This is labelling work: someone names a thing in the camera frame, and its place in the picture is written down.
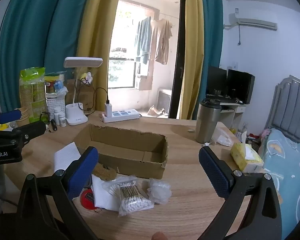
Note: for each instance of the steel tumbler with black lid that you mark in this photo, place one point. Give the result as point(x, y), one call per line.
point(207, 122)

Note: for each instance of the yellow tissue pack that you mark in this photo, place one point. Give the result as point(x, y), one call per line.
point(245, 156)

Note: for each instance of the small white usb connector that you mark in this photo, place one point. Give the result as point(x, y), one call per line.
point(191, 130)

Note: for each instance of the yellow curtain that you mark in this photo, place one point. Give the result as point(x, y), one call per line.
point(193, 55)
point(97, 30)

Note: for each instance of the teal curtain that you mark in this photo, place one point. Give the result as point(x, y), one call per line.
point(211, 30)
point(40, 30)

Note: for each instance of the green glass jar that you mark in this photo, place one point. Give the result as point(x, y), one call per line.
point(44, 117)

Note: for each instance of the brown cardboard box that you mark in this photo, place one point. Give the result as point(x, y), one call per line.
point(130, 142)

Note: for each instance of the small yellow white toy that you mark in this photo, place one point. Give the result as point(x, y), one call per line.
point(88, 77)

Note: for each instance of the hanging beige shirt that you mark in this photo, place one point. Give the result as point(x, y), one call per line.
point(161, 42)

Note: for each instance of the white napkin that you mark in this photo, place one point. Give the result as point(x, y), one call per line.
point(100, 195)

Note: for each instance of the white charger plug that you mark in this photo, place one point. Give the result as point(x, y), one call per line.
point(108, 110)

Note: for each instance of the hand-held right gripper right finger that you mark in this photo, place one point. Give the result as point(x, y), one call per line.
point(213, 172)

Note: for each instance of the brown paper cup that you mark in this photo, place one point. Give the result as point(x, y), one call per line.
point(22, 117)

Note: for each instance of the pile of clothes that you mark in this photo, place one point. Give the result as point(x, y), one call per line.
point(258, 136)

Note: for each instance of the blue and white plastic wrapper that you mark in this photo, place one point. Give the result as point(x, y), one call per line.
point(60, 88)

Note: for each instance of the white air conditioner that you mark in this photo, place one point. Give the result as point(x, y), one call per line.
point(252, 21)

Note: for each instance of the white wall socket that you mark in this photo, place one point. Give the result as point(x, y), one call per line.
point(235, 66)

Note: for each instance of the hanging teal towel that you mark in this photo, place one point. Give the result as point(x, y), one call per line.
point(143, 40)

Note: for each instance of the grey padded headboard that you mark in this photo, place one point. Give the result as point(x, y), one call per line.
point(290, 105)

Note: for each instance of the bag of cotton swabs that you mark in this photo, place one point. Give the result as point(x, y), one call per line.
point(132, 200)

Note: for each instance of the green paper cup package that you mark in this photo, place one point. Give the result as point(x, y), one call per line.
point(32, 92)

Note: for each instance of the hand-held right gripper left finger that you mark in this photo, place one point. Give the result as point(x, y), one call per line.
point(83, 172)

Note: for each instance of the brown cardboard carton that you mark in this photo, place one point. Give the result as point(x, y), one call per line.
point(86, 97)

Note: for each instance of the black monitor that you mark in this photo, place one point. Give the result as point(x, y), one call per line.
point(240, 85)
point(216, 80)

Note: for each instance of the white paper towel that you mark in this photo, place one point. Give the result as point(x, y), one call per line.
point(65, 155)

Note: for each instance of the blue printed blanket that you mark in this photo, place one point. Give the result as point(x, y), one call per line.
point(290, 175)

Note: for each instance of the brown plush pouch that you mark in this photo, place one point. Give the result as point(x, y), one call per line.
point(106, 173)

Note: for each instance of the black door frame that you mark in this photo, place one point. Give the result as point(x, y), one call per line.
point(180, 42)

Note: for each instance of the cardboard scrap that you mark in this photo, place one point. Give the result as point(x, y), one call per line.
point(156, 112)

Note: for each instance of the white plastic bag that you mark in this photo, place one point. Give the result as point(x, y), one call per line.
point(222, 137)

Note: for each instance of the person's right hand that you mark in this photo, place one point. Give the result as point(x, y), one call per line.
point(159, 236)

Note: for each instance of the white power strip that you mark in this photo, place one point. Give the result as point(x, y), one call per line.
point(125, 115)

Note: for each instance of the white desk lamp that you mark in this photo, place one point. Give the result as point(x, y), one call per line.
point(76, 116)

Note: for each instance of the clear plastic bag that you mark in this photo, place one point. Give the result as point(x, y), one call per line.
point(160, 191)

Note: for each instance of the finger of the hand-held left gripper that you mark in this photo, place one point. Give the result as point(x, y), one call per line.
point(32, 130)
point(8, 116)

